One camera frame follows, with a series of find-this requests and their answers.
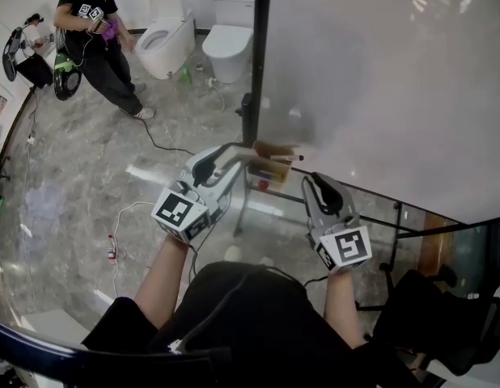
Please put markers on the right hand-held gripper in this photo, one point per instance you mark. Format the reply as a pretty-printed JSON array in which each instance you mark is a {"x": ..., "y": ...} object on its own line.
[{"x": 347, "y": 247}]

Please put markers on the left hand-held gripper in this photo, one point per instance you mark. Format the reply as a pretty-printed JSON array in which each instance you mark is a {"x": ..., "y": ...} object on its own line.
[{"x": 177, "y": 214}]

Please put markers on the person's left forearm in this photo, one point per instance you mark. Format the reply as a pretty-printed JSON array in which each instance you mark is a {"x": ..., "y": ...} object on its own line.
[{"x": 161, "y": 281}]

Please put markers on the person's right forearm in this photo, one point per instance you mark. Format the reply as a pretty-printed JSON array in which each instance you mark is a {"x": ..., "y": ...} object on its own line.
[{"x": 341, "y": 309}]

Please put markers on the red round magnet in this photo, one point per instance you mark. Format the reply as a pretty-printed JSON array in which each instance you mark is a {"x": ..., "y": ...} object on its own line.
[{"x": 263, "y": 184}]

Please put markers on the brown cardboard box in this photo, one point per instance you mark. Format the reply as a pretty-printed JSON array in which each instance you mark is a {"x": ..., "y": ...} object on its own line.
[{"x": 270, "y": 172}]

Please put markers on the marker pen with black cap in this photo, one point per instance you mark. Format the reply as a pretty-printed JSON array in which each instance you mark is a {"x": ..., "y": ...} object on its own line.
[{"x": 286, "y": 157}]

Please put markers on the person's right white shoe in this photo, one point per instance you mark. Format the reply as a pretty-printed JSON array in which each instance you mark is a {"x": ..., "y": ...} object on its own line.
[{"x": 267, "y": 261}]

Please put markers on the person's white shoe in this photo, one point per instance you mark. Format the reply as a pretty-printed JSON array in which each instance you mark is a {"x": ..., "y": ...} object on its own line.
[
  {"x": 232, "y": 254},
  {"x": 267, "y": 261}
]

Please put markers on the person's left white shoe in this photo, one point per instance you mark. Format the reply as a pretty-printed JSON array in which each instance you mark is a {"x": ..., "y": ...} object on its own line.
[{"x": 232, "y": 254}]

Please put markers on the green bottle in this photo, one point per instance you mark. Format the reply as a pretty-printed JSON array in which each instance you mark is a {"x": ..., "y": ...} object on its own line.
[{"x": 186, "y": 75}]

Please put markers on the small round floor item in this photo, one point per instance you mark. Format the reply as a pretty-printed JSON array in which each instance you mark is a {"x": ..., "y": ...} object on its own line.
[{"x": 199, "y": 68}]

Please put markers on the wooden platform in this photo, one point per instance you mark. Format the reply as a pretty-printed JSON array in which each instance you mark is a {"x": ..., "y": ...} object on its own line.
[{"x": 436, "y": 249}]

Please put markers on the white toilet with closed lid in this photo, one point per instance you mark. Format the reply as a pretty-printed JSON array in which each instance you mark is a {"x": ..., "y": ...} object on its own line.
[{"x": 227, "y": 47}]

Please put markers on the clear bottle with red label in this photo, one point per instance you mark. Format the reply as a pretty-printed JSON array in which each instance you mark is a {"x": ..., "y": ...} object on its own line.
[{"x": 111, "y": 251}]

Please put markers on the white toilet with open lid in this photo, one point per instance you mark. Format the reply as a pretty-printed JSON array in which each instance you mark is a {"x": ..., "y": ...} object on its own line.
[{"x": 169, "y": 47}]

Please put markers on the person's black shirt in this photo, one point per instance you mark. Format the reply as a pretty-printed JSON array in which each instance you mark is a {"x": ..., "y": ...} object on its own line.
[{"x": 254, "y": 317}]

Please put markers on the black mesh office chair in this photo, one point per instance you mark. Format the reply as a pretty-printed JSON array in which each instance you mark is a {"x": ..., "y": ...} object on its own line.
[{"x": 436, "y": 326}]

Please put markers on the black and green bag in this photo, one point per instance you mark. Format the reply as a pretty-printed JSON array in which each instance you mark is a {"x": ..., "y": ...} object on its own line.
[{"x": 67, "y": 77}]

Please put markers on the purple cloth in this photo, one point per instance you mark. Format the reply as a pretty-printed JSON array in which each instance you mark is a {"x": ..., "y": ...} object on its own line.
[{"x": 109, "y": 30}]

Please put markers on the grey chest-mounted device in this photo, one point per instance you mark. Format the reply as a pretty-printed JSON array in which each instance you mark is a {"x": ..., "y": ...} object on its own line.
[{"x": 173, "y": 346}]

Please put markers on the black tripod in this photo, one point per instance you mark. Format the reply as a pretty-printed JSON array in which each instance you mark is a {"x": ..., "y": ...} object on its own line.
[{"x": 0, "y": 174}]

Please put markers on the white box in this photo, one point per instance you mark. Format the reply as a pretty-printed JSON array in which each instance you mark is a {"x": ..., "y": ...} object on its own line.
[{"x": 52, "y": 326}]

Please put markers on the black backpack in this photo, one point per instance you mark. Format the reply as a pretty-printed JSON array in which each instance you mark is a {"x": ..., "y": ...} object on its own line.
[{"x": 11, "y": 55}]

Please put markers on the dark blue curved bar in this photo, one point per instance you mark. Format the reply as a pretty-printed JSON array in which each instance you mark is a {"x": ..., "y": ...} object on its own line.
[{"x": 52, "y": 348}]

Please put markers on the whiteboard with black frame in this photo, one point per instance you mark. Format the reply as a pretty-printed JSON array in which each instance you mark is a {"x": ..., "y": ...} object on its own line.
[{"x": 375, "y": 95}]

